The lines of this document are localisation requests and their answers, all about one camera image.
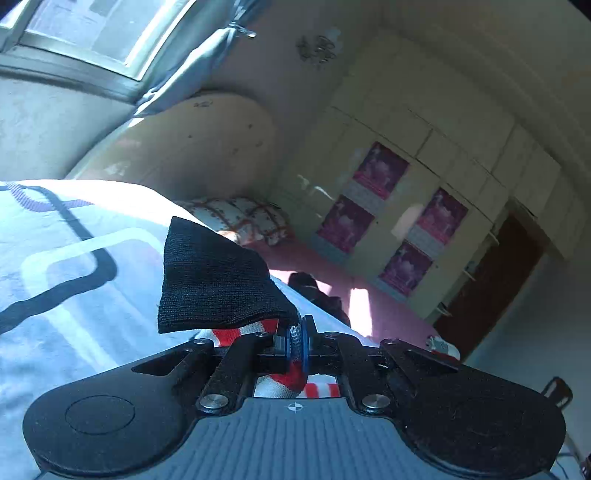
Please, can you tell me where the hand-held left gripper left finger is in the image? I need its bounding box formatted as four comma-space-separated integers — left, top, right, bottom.
131, 324, 302, 412

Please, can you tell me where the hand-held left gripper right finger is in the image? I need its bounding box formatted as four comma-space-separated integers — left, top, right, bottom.
301, 316, 459, 415

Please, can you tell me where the striped knit sweater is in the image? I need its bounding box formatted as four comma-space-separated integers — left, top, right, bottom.
157, 216, 345, 400

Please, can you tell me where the dark cloth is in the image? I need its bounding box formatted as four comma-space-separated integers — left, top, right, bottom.
286, 271, 352, 329

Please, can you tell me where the pink bedsheet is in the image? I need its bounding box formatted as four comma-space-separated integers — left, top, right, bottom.
249, 239, 439, 343

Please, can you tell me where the patterned pillow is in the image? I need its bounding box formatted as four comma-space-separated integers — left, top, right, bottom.
178, 196, 295, 247

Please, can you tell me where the striped cloth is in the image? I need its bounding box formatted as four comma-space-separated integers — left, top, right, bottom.
425, 335, 462, 361

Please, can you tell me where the corner shelf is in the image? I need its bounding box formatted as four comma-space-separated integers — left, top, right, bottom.
434, 228, 502, 319

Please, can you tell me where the brown wooden door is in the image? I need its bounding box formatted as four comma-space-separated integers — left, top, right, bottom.
434, 215, 544, 361

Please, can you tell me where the cream round headboard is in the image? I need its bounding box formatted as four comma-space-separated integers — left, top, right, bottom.
65, 90, 280, 204

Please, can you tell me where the printed white blue blanket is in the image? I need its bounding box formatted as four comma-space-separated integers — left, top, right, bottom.
0, 180, 370, 480

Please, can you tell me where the cream wardrobe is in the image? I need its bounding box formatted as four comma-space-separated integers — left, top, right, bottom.
272, 28, 587, 324

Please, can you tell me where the wooden chair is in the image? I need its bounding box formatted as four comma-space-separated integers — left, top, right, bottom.
542, 376, 576, 410

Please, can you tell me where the grey blue curtain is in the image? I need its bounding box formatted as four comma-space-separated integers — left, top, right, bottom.
133, 0, 260, 117

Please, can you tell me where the window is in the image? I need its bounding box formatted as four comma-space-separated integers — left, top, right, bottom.
0, 0, 199, 100

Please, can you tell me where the magenta wall poster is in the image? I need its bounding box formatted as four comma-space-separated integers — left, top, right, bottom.
353, 141, 411, 200
416, 187, 469, 246
378, 240, 435, 297
316, 195, 376, 254

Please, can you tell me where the wall lamp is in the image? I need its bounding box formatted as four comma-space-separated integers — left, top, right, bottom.
295, 28, 343, 68

